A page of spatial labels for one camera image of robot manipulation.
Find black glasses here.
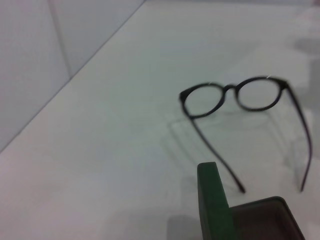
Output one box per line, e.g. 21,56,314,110
178,76,313,194

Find green glasses case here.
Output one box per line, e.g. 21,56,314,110
196,161,307,240

